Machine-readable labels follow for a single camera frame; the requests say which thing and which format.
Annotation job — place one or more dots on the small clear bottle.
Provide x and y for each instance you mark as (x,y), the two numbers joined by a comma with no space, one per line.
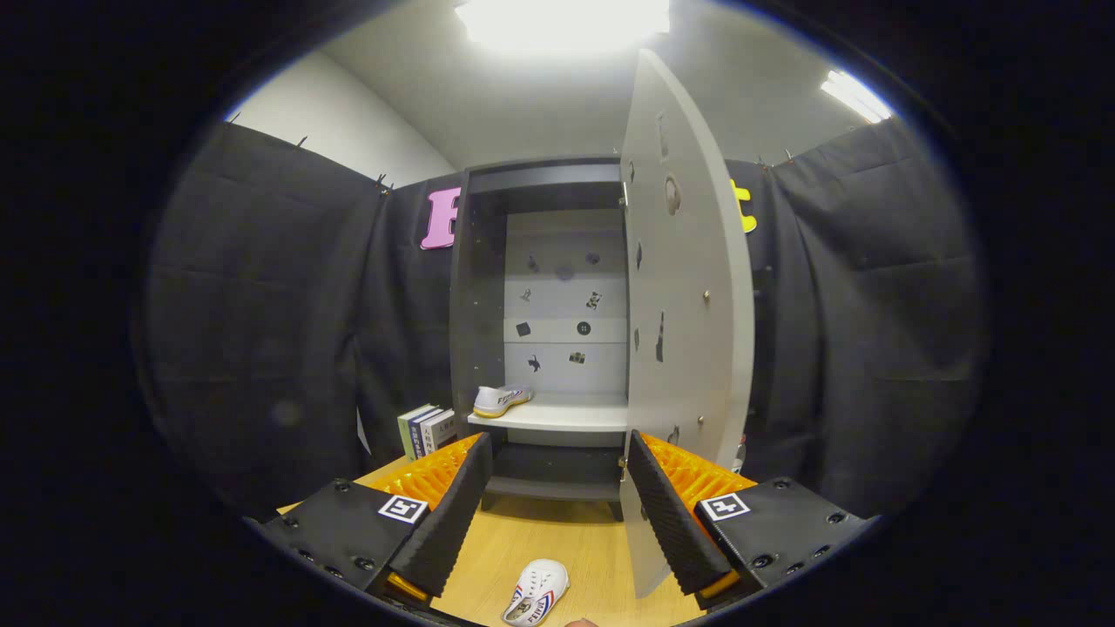
(739,457)

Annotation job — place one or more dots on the dark grey shoe cabinet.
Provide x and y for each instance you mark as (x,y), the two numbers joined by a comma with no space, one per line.
(479,305)

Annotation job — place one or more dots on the grey shoe cabinet door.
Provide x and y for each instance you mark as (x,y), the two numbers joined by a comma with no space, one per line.
(688,305)

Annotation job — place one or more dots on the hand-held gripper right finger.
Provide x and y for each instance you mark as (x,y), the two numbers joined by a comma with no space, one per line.
(666,522)

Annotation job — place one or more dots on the large ceiling light panel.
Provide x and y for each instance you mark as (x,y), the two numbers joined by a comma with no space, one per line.
(562,22)

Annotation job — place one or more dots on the black backdrop cloth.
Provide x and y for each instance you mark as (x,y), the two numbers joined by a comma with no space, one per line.
(261,305)

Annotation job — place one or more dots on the white canvas shoe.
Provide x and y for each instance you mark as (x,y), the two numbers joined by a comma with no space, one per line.
(536,592)
(498,401)

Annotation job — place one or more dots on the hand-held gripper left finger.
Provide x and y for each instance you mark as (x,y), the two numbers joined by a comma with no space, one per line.
(449,527)

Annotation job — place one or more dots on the narrow ceiling light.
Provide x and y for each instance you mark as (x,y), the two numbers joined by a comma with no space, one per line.
(858,96)

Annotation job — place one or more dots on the green spine book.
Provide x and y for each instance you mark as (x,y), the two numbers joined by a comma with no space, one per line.
(406,435)

